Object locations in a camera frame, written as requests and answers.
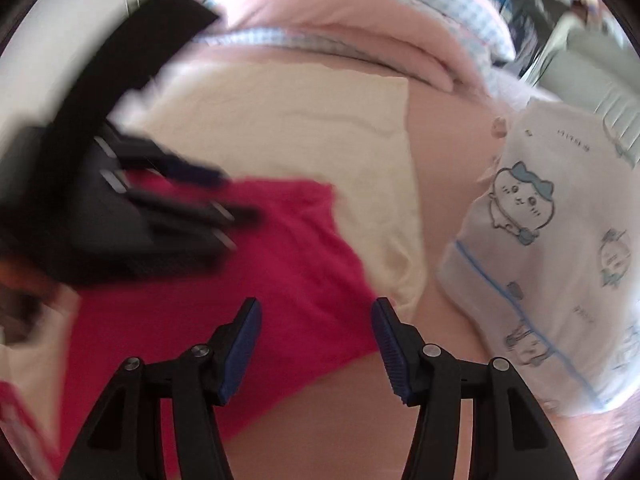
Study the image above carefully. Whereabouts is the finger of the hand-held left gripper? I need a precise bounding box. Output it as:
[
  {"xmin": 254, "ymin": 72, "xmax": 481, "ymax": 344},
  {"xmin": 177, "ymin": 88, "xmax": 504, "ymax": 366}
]
[
  {"xmin": 117, "ymin": 187, "xmax": 261, "ymax": 263},
  {"xmin": 97, "ymin": 125, "xmax": 231, "ymax": 190}
]

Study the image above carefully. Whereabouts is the pink folded quilt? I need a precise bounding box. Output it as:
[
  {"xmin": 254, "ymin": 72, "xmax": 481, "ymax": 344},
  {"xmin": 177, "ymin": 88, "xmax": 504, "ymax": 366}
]
[{"xmin": 135, "ymin": 0, "xmax": 516, "ymax": 96}]

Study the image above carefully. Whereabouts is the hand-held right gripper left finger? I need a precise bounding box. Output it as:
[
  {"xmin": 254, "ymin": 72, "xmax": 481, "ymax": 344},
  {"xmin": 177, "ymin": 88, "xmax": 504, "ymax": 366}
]
[{"xmin": 60, "ymin": 297, "xmax": 263, "ymax": 480}]

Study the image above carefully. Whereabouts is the grey padded headboard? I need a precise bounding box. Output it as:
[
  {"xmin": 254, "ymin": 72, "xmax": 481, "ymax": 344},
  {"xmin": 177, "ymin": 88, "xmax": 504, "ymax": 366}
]
[{"xmin": 520, "ymin": 10, "xmax": 640, "ymax": 136}]

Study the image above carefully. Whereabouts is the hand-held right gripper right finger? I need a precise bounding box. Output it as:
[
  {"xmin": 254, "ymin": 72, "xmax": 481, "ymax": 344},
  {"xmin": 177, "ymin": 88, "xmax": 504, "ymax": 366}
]
[{"xmin": 371, "ymin": 297, "xmax": 576, "ymax": 480}]

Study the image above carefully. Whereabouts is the plain cream garment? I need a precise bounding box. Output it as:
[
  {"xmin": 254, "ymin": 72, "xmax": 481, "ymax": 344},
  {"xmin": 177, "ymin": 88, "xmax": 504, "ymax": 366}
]
[{"xmin": 112, "ymin": 62, "xmax": 428, "ymax": 311}]

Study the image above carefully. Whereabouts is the white cartoon print pajamas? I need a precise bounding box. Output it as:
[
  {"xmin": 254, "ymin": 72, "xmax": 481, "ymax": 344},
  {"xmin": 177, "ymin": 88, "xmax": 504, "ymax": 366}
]
[{"xmin": 437, "ymin": 97, "xmax": 640, "ymax": 418}]

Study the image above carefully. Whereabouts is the cream shirt with magenta sleeves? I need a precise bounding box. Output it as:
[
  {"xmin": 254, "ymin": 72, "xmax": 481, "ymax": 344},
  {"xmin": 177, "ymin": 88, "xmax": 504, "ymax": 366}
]
[{"xmin": 0, "ymin": 177, "xmax": 381, "ymax": 480}]

